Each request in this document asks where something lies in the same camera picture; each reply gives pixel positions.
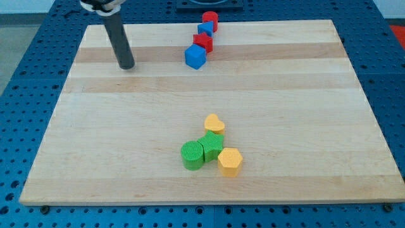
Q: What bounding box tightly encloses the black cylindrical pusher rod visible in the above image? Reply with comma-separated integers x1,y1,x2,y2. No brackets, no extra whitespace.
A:
102,12,135,70

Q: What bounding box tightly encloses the light wooden board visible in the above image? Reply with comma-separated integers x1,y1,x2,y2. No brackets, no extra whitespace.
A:
20,20,404,206

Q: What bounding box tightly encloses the green cylinder block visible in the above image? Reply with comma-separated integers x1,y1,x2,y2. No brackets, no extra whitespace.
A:
181,141,204,171

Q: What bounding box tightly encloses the red cylinder block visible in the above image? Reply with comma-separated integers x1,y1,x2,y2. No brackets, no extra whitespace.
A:
202,11,219,32

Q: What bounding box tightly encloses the blue triangle block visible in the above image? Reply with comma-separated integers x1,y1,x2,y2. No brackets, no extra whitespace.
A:
197,21,214,37

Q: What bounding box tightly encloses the blue cube block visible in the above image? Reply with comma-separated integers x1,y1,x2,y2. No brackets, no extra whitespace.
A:
184,44,206,70

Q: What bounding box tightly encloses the white rod mount collar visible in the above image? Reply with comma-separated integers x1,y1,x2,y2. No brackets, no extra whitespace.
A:
79,0,126,16

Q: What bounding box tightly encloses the yellow hexagon block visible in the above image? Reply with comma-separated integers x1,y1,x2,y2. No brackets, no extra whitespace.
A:
218,148,243,177

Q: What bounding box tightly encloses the yellow heart block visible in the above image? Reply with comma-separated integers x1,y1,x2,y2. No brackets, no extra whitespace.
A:
204,113,225,134

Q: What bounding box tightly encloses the red star block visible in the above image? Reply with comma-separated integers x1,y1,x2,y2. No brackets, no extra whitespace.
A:
193,32,213,53

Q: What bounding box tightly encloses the green star block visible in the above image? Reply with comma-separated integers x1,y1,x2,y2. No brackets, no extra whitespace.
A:
197,130,224,162

